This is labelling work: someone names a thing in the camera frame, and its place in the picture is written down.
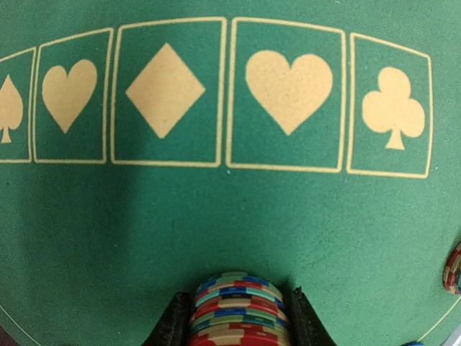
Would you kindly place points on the round green poker mat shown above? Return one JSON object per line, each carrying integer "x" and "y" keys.
{"x": 148, "y": 145}

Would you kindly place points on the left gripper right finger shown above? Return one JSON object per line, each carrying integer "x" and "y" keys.
{"x": 306, "y": 327}

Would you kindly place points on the poker chip stack front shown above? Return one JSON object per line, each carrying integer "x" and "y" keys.
{"x": 451, "y": 274}

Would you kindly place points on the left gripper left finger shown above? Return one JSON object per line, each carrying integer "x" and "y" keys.
{"x": 172, "y": 327}

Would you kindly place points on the poker chip stack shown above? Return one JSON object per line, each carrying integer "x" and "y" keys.
{"x": 238, "y": 308}
{"x": 451, "y": 274}

